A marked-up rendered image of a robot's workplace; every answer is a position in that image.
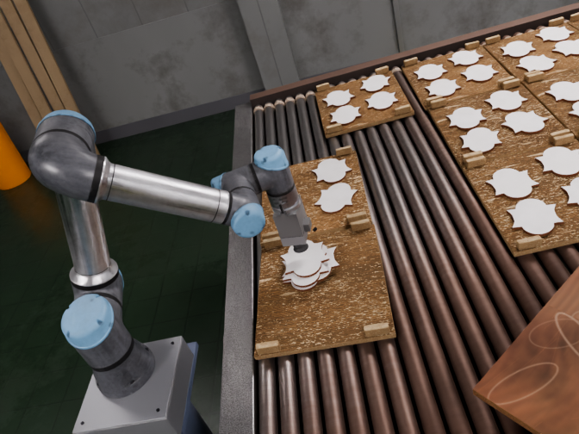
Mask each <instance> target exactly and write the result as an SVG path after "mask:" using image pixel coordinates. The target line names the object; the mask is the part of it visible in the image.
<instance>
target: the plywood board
mask: <svg viewBox="0 0 579 434"><path fill-rule="evenodd" d="M473 394H474V395H475V396H476V397H478V398H479V399H481V400H483V401H484V402H486V403H487V404H489V405H490V406H492V407H493V408H494V409H496V410H497V411H499V412H501V413H502V414H504V415H506V416H507V417H509V418H510V419H512V420H513V421H514V422H516V423H517V424H519V425H521V426H522V427H524V428H525V429H527V430H528V431H530V432H531V433H532V434H579V266H578V268H577V269H576V270H575V271H574V272H573V274H572V275H571V276H570V277H569V278H568V279H567V281H566V282H565V283H564V284H563V285H562V287H561V288H560V289H559V290H558V291H557V292H556V293H555V294H554V295H553V296H552V297H551V299H550V300H549V301H548V302H547V303H546V304H545V306H544V307H543V308H542V309H541V310H540V312H539V313H538V314H537V315H536V316H535V318H534V319H533V320H532V321H531V322H530V324H529V325H528V326H527V327H526V328H525V329H524V331H523V332H522V333H521V334H520V335H519V336H518V337H517V338H516V339H515V340H514V342H513V343H512V344H511V345H510V346H509V347H508V349H507V350H506V351H505V352H504V353H503V354H502V356H501V357H500V358H499V359H498V360H497V362H496V363H495V364H494V365H493V366H492V368H491V369H490V370H489V371H488V372H487V374H486V375H485V376H484V377H483V378H482V379H481V380H480V381H479V382H478V383H477V384H476V386H475V387H474V388H473Z"/></svg>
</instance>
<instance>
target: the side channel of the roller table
mask: <svg viewBox="0 0 579 434"><path fill-rule="evenodd" d="M575 13H579V3H573V4H570V5H567V6H563V7H561V8H557V9H552V10H549V11H546V12H543V13H539V14H536V15H530V16H528V17H524V18H521V19H518V20H515V21H511V22H506V23H502V24H500V25H496V26H493V27H490V28H485V29H482V30H478V31H476V32H472V33H469V34H463V35H460V36H457V37H454V38H450V39H448V40H442V41H439V42H436V43H433V44H429V45H426V46H421V47H417V48H415V49H411V50H408V51H405V52H402V53H396V54H393V55H389V56H387V57H383V58H380V59H375V60H372V61H369V62H365V63H362V64H359V65H354V66H350V67H347V68H344V69H341V70H337V71H332V72H329V73H326V74H322V75H320V76H316V77H311V78H308V79H304V80H302V81H298V82H294V83H292V84H286V85H283V86H280V87H276V88H274V89H270V90H265V91H261V92H259V93H255V94H252V95H250V102H251V105H252V109H253V110H254V108H255V106H256V105H258V104H259V105H262V106H263V107H264V106H265V104H266V103H267V102H272V103H273V105H274V104H275V101H276V100H277V99H282V100H283V102H285V98H286V97H287V96H292V97H293V98H294V100H295V99H296V94H298V93H302V94H303V95H304V96H305V98H306V92H307V91H308V90H312V91H313V92H314V93H315V91H316V90H317V89H316V86H317V85H320V84H324V83H329V84H333V85H334V86H336V85H337V84H338V83H339V82H341V81H343V82H345V83H348V81H349V79H351V78H355V79H356V80H358V79H359V77H361V76H366V77H368V76H369V75H370V74H371V73H372V72H375V69H377V68H380V67H384V66H388V67H389V71H390V70H391V68H392V67H394V66H397V67H399V68H400V69H402V65H404V63H403V60H406V59H411V58H415V57H417V59H418V60H419V61H423V60H424V59H425V58H427V57H430V58H431V59H433V58H434V57H435V56H436V55H437V54H442V55H445V54H446V53H447V52H449V51H453V52H456V51H457V50H458V49H459V48H464V49H465V45H464V44H465V43H471V42H474V41H479V44H480V43H481V42H483V41H485V39H486V38H489V37H492V36H495V35H500V37H501V38H502V37H503V36H505V35H509V36H511V37H513V35H514V34H515V33H517V32H520V33H522V34H524V33H525V31H526V30H527V29H532V30H536V28H537V27H539V26H544V27H547V26H548V25H549V20H553V19H556V18H558V17H563V18H564V19H566V20H570V16H571V15H574V14H575Z"/></svg>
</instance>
